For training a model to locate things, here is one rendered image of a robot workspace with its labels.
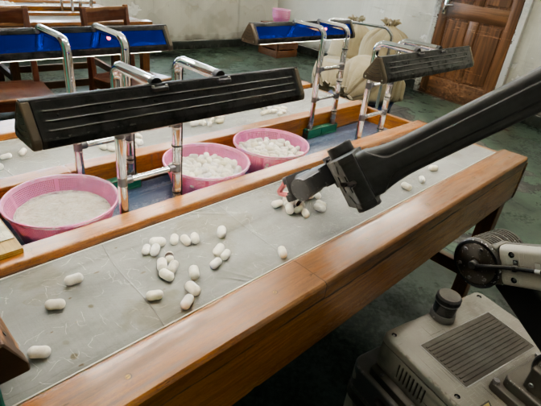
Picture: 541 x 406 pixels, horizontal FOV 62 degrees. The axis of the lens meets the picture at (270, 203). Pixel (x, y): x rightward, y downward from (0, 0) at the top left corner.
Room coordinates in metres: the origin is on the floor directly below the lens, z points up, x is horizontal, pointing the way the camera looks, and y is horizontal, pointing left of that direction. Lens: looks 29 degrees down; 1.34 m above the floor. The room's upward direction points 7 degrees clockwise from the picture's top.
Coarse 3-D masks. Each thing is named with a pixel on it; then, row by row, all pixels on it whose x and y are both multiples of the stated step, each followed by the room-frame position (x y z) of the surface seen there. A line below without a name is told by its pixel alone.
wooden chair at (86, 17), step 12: (84, 12) 3.09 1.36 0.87; (96, 12) 3.19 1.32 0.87; (108, 12) 3.29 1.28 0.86; (120, 12) 3.38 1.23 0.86; (84, 24) 3.07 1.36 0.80; (132, 60) 3.41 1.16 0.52; (108, 72) 3.21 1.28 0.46; (96, 84) 3.05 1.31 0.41; (108, 84) 2.98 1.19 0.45; (132, 84) 3.00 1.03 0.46
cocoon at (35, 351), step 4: (32, 348) 0.48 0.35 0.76; (36, 348) 0.48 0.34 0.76; (40, 348) 0.49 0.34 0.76; (44, 348) 0.49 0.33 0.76; (48, 348) 0.49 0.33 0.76; (28, 352) 0.48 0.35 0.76; (32, 352) 0.48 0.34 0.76; (36, 352) 0.48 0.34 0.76; (40, 352) 0.48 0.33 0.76; (44, 352) 0.48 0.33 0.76; (48, 352) 0.48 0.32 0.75; (28, 356) 0.48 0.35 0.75; (32, 356) 0.48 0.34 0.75; (36, 356) 0.48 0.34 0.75; (40, 356) 0.48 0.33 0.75; (44, 356) 0.48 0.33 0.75
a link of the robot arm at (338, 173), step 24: (528, 72) 0.56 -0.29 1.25; (504, 96) 0.54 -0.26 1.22; (528, 96) 0.53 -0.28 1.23; (456, 120) 0.54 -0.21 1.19; (480, 120) 0.53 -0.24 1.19; (504, 120) 0.53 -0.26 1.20; (384, 144) 0.57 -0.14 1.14; (408, 144) 0.54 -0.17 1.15; (432, 144) 0.53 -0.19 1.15; (456, 144) 0.53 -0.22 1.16; (336, 168) 0.58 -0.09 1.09; (360, 168) 0.54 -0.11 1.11; (384, 168) 0.54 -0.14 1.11; (408, 168) 0.53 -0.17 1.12; (360, 192) 0.53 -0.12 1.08; (384, 192) 0.53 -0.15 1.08
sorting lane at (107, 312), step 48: (288, 192) 1.16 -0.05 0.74; (336, 192) 1.19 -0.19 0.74; (144, 240) 0.83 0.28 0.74; (240, 240) 0.88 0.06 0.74; (288, 240) 0.90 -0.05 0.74; (0, 288) 0.63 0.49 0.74; (48, 288) 0.64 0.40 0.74; (96, 288) 0.66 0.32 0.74; (144, 288) 0.67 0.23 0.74; (48, 336) 0.53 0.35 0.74; (96, 336) 0.54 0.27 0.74; (144, 336) 0.55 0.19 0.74; (48, 384) 0.44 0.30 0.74
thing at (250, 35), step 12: (252, 24) 1.73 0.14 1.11; (264, 24) 1.77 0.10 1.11; (276, 24) 1.82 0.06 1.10; (288, 24) 1.87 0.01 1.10; (348, 24) 2.15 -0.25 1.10; (252, 36) 1.71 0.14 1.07; (264, 36) 1.75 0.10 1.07; (276, 36) 1.79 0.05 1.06; (288, 36) 1.84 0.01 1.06; (300, 36) 1.89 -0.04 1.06; (312, 36) 1.94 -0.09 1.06; (336, 36) 2.05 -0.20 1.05
